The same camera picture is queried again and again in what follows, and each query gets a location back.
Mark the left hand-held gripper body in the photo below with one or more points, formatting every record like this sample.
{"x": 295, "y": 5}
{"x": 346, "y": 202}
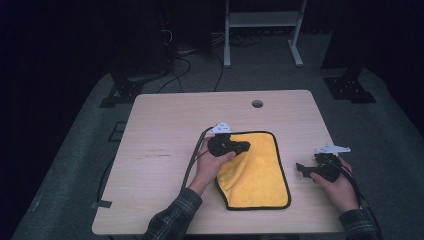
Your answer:
{"x": 220, "y": 141}

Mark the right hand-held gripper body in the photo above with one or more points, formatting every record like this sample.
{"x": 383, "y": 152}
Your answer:
{"x": 328, "y": 163}

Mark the yellow cloth with black edge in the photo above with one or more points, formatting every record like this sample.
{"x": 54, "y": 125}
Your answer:
{"x": 256, "y": 173}

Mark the person's left hand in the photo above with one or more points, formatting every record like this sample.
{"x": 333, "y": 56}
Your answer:
{"x": 210, "y": 168}

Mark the person's right hand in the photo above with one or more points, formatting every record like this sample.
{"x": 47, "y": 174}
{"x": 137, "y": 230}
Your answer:
{"x": 340, "y": 190}

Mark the black stand base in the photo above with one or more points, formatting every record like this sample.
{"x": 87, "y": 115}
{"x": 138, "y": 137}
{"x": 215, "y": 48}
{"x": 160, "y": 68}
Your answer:
{"x": 123, "y": 91}
{"x": 348, "y": 88}

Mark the black rectangular floor frame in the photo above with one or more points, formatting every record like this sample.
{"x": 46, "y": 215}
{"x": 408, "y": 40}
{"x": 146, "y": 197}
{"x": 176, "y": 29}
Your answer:
{"x": 117, "y": 131}

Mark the white metal table frame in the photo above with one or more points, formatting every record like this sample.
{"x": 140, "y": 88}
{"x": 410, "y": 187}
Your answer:
{"x": 263, "y": 20}

